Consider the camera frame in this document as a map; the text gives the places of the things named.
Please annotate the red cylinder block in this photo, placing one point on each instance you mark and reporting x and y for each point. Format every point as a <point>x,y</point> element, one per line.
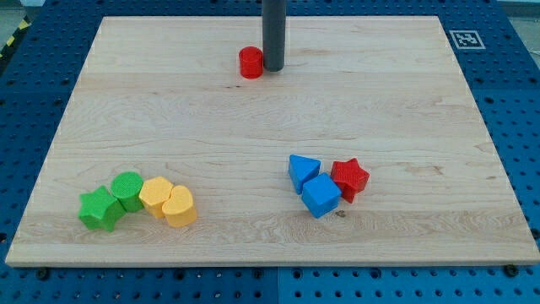
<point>251,62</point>

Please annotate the blue triangle block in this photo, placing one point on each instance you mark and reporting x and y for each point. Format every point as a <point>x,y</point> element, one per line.
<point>301,170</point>

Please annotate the blue cube block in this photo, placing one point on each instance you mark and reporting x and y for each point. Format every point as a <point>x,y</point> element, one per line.
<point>321,195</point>

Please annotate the red star block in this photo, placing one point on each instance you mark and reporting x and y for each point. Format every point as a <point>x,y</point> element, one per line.
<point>350,178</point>

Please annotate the yellow heart block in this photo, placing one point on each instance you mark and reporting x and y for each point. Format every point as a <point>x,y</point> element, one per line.
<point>179,209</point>

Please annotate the wooden board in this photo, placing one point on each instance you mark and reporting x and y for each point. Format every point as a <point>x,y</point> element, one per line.
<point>162,96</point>

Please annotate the yellow hexagon block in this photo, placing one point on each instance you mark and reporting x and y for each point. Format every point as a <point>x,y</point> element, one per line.
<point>154,193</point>

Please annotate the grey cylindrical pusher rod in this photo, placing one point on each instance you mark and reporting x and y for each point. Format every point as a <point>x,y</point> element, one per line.
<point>273,34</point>

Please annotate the green cylinder block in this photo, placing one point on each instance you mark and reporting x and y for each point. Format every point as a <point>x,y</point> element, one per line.
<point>126,188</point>

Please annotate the green star block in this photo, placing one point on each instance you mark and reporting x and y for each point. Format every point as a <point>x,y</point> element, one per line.
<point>100,209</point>

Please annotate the white fiducial marker tag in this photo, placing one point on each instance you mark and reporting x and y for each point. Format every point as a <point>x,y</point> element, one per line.
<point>467,40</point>

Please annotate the black bolt left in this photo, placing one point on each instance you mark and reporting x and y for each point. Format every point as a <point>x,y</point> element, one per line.
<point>42,274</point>

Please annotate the black bolt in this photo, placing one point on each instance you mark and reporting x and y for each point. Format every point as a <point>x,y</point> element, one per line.
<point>42,274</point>
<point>511,270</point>

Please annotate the black bolt right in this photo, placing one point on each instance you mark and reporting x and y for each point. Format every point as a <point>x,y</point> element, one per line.
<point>511,270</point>

